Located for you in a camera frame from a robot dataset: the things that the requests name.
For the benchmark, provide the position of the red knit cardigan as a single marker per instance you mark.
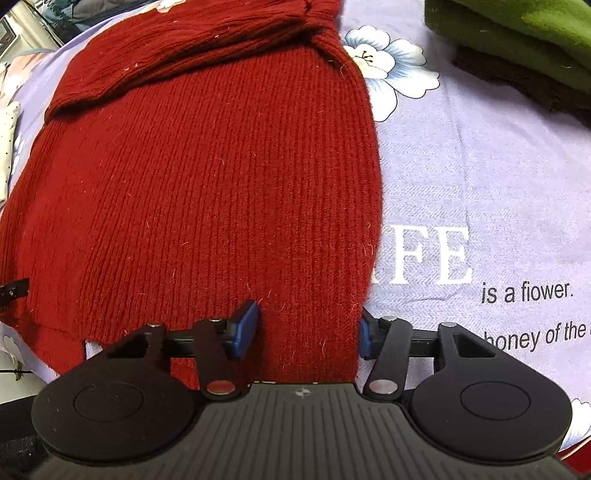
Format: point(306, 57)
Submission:
point(193, 157)

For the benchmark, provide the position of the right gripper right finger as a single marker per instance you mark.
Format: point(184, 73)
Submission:
point(388, 343)

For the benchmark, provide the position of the green folded sweater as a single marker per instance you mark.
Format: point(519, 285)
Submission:
point(549, 37)

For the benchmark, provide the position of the beige machine with display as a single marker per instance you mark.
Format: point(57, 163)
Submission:
point(24, 30)

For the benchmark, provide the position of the cream polka dot garment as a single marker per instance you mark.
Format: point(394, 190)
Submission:
point(9, 120)

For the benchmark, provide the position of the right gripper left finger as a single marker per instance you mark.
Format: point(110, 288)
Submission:
point(220, 346)

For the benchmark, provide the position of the purple floral bed sheet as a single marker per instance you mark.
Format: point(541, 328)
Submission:
point(486, 212)

